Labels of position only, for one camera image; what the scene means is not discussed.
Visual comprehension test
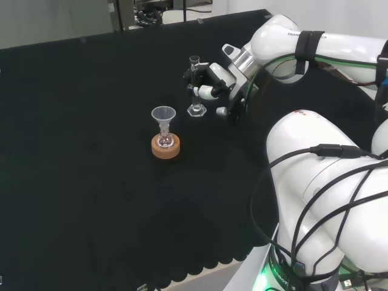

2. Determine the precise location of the brown cork ring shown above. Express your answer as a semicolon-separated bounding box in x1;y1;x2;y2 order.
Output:
151;133;181;161

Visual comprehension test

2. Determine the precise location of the clear glass graduated cylinder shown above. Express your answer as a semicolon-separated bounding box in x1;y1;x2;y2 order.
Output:
187;55;208;118

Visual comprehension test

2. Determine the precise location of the pale board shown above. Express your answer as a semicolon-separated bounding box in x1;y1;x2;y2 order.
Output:
0;0;122;50

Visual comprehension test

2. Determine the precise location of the clear plastic funnel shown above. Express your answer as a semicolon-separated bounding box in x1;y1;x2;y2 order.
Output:
151;105;176;134

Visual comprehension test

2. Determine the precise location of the black bench cloth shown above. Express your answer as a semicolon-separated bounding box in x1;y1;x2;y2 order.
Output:
0;8;388;289

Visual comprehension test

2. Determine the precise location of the round-bottom glass flask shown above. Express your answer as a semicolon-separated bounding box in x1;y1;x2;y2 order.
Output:
157;129;174;149

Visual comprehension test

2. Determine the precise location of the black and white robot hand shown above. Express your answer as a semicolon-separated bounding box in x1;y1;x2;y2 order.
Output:
182;61;259;125

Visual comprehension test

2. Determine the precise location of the green cable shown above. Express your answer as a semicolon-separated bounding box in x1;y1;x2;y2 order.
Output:
242;52;383;105

